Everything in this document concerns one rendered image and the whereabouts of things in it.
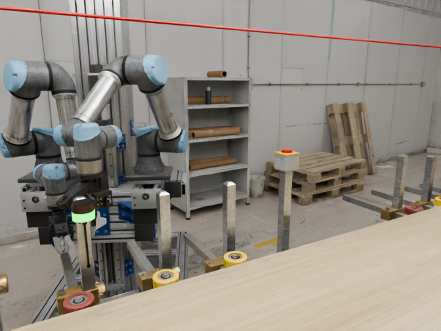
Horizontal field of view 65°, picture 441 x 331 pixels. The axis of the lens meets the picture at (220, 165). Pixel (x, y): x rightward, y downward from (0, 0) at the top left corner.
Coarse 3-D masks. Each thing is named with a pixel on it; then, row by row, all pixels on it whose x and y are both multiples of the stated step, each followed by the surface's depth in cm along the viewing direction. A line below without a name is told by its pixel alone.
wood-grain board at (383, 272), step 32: (384, 224) 147; (416, 224) 147; (288, 256) 120; (320, 256) 120; (352, 256) 120; (384, 256) 120; (416, 256) 120; (160, 288) 101; (192, 288) 101; (224, 288) 101; (256, 288) 101; (288, 288) 101; (320, 288) 101; (352, 288) 101; (384, 288) 101; (416, 288) 101; (64, 320) 87; (96, 320) 87; (128, 320) 87; (160, 320) 87; (192, 320) 87; (224, 320) 87; (256, 320) 87; (288, 320) 87; (320, 320) 87; (352, 320) 87; (384, 320) 87; (416, 320) 87
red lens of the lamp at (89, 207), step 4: (72, 204) 94; (88, 204) 94; (92, 204) 96; (72, 208) 94; (76, 208) 94; (80, 208) 94; (84, 208) 94; (88, 208) 95; (92, 208) 96; (72, 212) 95; (76, 212) 94; (80, 212) 94; (84, 212) 94; (88, 212) 95
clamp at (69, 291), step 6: (102, 282) 109; (72, 288) 106; (78, 288) 106; (96, 288) 106; (102, 288) 107; (66, 294) 103; (96, 294) 106; (102, 294) 107; (60, 300) 101; (96, 300) 106; (60, 306) 101; (60, 312) 102
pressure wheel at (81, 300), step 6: (72, 294) 97; (78, 294) 97; (84, 294) 97; (90, 294) 97; (66, 300) 94; (72, 300) 95; (78, 300) 94; (84, 300) 95; (90, 300) 94; (66, 306) 92; (72, 306) 92; (78, 306) 92; (84, 306) 92; (90, 306) 93; (66, 312) 92
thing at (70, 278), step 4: (68, 252) 131; (60, 256) 128; (64, 256) 128; (68, 256) 128; (64, 260) 125; (68, 260) 125; (64, 264) 122; (68, 264) 122; (64, 268) 120; (68, 268) 120; (72, 268) 120; (64, 272) 117; (68, 272) 117; (72, 272) 117; (64, 276) 118; (68, 276) 114; (72, 276) 114; (68, 280) 112; (72, 280) 112; (76, 280) 112; (68, 284) 110; (72, 284) 110; (76, 284) 110
